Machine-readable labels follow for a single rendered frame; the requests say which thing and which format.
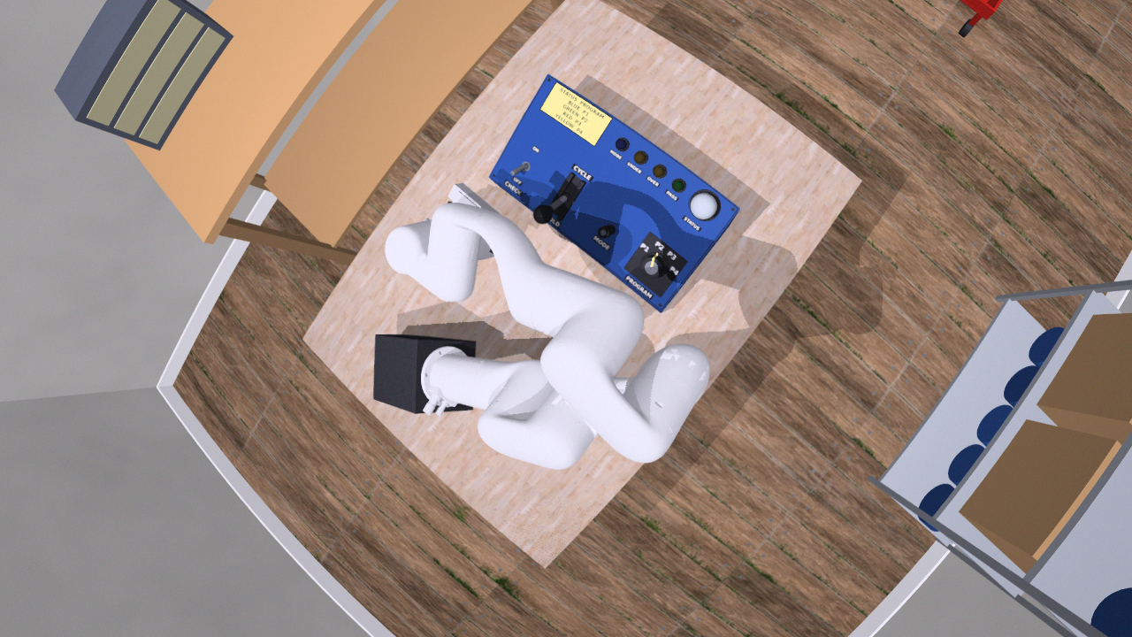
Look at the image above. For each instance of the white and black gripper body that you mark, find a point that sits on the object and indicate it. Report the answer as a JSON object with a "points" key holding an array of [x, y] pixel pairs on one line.
{"points": [[484, 250]]}

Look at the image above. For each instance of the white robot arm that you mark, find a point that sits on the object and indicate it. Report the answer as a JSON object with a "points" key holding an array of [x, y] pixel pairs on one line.
{"points": [[597, 328]]}

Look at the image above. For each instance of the blue control panel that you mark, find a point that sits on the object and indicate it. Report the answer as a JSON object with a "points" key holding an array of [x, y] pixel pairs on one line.
{"points": [[656, 218]]}

